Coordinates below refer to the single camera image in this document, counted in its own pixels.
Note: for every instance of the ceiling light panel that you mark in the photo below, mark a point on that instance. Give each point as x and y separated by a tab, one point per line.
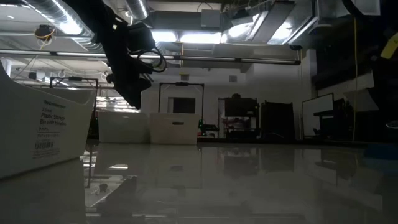
199	38
164	36

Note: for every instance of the whiteboard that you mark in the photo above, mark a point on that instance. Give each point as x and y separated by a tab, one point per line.
317	109

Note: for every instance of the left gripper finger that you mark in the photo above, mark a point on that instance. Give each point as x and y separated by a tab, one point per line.
133	96

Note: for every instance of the horizontal ceiling pipe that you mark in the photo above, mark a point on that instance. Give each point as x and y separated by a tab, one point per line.
77	54

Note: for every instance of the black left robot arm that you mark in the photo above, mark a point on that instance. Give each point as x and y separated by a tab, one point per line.
102	18

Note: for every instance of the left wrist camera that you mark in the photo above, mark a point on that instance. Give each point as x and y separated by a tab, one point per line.
141	37

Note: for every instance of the black tall cabinet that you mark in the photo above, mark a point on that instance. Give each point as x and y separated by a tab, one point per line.
277	119

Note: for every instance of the white plastic bin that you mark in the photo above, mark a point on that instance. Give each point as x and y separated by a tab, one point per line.
174	132
124	127
31	130

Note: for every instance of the silver ventilation duct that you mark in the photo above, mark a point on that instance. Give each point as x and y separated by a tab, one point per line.
90	45

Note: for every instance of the white ceiling unit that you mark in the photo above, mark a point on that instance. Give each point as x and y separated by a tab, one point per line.
367	6

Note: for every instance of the square wall vent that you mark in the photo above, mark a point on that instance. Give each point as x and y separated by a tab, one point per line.
233	78

